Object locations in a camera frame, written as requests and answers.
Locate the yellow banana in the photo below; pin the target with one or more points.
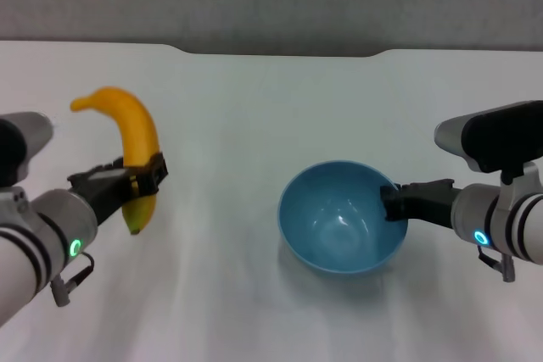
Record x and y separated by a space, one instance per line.
133 124

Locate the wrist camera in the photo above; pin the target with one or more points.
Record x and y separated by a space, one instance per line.
17 141
496 137

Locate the blue plastic bowl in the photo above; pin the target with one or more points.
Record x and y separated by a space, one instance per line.
339 235

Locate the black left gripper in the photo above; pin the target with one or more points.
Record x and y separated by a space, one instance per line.
102 192

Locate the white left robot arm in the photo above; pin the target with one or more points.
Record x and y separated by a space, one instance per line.
29 252

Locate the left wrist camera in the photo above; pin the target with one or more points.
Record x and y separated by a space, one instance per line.
17 141

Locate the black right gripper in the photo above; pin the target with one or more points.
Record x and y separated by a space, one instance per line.
432 203

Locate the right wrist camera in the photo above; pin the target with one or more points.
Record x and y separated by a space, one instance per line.
496 137

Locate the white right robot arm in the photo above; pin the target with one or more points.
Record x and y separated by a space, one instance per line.
513 226

